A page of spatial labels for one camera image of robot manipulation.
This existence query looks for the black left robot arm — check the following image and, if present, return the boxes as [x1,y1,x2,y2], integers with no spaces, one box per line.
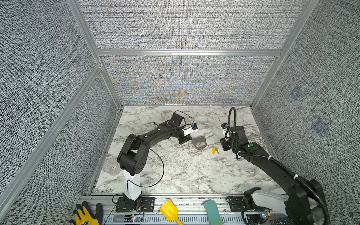
[117,112,198,210]

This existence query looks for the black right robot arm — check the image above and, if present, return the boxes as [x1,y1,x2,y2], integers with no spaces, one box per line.
[220,123,331,225]

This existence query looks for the yellow plastic scoop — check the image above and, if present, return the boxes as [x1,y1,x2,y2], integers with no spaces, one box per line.
[160,199,183,225]

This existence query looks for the teal green sponge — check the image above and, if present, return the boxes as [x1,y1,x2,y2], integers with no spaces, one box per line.
[203,200,224,225]

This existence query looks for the clear plastic cup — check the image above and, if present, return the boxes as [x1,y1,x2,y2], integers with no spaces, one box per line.
[102,158,122,176]

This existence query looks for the black remote control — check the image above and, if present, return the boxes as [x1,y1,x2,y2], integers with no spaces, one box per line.
[271,217,295,225]

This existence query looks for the yellow black work glove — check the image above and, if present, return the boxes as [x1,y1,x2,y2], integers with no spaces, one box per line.
[69,201,103,225]

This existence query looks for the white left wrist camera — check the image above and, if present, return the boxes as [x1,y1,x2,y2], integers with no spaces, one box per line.
[183,123,198,136]

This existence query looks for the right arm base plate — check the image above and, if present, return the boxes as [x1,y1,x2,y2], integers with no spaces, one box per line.
[226,196,253,212]

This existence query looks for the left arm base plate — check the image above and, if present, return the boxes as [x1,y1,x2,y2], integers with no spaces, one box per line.
[115,197,155,213]

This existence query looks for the black corrugated cable conduit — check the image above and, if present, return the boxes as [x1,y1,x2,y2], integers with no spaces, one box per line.
[227,106,330,225]

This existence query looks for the aluminium horizontal frame bar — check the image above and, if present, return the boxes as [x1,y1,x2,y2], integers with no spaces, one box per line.
[96,49,282,57]

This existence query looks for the aluminium corner frame post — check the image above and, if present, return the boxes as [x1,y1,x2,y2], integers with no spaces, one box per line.
[67,0,123,109]

